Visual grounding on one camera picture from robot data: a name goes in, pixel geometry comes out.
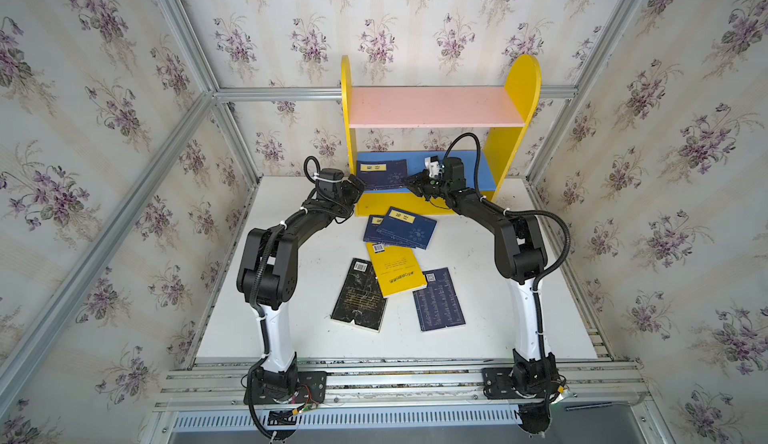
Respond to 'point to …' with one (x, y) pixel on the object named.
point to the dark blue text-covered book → (437, 304)
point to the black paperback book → (362, 299)
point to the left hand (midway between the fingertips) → (362, 186)
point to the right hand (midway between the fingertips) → (399, 183)
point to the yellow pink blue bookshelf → (392, 131)
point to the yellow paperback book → (397, 268)
